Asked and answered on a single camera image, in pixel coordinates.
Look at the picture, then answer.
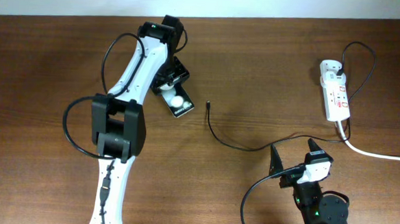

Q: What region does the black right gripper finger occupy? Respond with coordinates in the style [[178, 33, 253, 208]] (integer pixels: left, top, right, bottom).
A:
[[268, 145, 284, 175], [306, 138, 325, 158]]

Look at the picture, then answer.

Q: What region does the black charging cable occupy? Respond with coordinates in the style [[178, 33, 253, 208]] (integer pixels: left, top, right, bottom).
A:
[[203, 33, 379, 159]]

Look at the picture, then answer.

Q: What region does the black Galaxy flip phone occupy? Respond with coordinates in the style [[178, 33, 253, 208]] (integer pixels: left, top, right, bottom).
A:
[[161, 84, 195, 118]]

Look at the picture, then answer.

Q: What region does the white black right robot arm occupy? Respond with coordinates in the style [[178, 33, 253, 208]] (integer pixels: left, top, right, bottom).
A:
[[269, 139, 349, 224]]

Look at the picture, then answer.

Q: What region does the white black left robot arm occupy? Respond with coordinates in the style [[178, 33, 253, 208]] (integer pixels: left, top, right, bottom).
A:
[[89, 16, 194, 224]]

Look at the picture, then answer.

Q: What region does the white USB charger adapter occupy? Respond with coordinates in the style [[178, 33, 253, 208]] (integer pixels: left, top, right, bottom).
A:
[[320, 60, 347, 88]]

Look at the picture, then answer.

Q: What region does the white power strip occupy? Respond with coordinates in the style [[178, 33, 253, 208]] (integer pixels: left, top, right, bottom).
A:
[[322, 85, 350, 122]]

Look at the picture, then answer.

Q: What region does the white power strip cord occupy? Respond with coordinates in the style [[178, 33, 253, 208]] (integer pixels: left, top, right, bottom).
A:
[[334, 120, 400, 164]]

